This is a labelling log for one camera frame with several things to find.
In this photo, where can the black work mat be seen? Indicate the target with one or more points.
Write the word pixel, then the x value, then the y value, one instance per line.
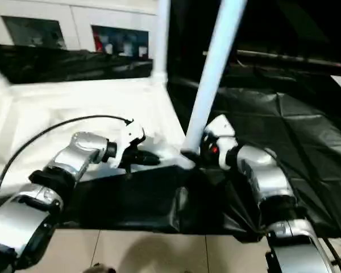
pixel 272 128

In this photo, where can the dark metal rod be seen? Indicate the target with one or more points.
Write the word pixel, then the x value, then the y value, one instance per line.
pixel 295 59

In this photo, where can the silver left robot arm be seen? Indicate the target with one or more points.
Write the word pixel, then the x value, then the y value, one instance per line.
pixel 79 150

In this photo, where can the white table frame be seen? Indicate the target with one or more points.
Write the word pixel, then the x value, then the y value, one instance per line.
pixel 74 108

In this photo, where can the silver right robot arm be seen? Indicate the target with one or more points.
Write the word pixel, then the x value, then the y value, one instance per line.
pixel 264 170

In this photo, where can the white glass-door cabinet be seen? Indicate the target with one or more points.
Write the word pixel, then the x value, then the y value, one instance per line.
pixel 74 20

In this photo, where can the dark robot lower body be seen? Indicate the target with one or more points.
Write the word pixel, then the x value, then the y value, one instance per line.
pixel 100 268

